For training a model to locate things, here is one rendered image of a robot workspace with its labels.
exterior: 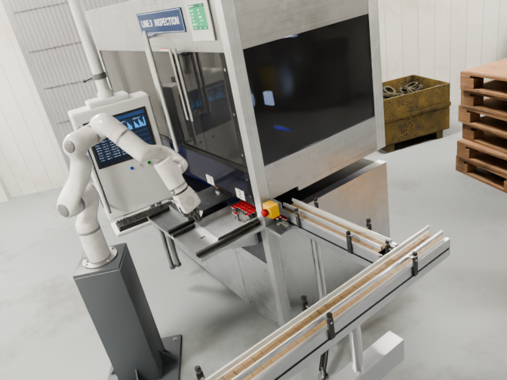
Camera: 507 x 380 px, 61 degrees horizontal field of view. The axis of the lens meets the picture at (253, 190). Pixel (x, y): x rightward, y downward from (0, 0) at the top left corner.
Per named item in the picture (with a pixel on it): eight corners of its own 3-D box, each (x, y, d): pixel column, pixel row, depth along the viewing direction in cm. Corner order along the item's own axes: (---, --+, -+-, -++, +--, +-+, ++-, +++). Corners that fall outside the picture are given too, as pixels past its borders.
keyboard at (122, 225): (171, 202, 301) (170, 199, 300) (178, 209, 289) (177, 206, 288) (115, 224, 287) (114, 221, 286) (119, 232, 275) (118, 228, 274)
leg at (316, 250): (329, 330, 266) (314, 225, 234) (339, 338, 259) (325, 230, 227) (318, 338, 262) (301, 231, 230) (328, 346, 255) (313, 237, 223)
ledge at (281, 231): (286, 219, 241) (285, 216, 240) (301, 226, 231) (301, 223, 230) (266, 230, 234) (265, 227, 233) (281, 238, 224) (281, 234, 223)
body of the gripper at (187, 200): (175, 194, 191) (188, 215, 195) (191, 182, 197) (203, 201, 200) (167, 195, 197) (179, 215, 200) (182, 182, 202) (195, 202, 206)
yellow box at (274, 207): (274, 209, 232) (272, 198, 229) (283, 213, 226) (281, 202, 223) (263, 216, 228) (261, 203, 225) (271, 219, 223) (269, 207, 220)
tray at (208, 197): (215, 189, 289) (213, 185, 288) (236, 200, 269) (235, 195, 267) (170, 209, 273) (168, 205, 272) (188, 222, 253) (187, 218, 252)
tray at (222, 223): (243, 203, 263) (242, 198, 261) (269, 216, 242) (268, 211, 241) (195, 227, 247) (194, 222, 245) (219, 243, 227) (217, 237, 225)
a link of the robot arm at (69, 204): (91, 209, 230) (71, 225, 217) (73, 199, 232) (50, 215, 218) (103, 130, 202) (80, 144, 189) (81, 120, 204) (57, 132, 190)
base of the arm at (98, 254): (78, 271, 230) (66, 243, 222) (87, 252, 247) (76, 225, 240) (114, 264, 231) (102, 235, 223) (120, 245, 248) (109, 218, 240)
